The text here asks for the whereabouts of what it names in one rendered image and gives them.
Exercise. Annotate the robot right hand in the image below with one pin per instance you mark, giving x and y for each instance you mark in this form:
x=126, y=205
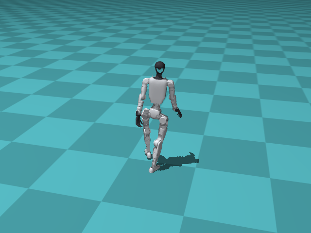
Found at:
x=177, y=110

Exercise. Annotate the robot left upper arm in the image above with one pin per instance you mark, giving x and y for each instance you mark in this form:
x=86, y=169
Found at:
x=144, y=88

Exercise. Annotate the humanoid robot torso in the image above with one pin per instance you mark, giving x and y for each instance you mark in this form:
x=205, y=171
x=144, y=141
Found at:
x=157, y=93

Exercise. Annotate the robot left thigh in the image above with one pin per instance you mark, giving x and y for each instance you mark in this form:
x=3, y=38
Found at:
x=145, y=120

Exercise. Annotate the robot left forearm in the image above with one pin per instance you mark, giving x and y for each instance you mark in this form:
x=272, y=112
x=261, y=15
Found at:
x=140, y=105

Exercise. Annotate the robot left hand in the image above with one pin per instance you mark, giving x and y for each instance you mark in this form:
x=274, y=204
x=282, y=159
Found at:
x=138, y=121

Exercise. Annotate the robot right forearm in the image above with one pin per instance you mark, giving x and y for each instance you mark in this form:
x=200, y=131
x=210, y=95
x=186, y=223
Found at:
x=174, y=104

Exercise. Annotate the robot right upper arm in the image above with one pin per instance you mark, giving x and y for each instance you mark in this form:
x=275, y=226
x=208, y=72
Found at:
x=170, y=84

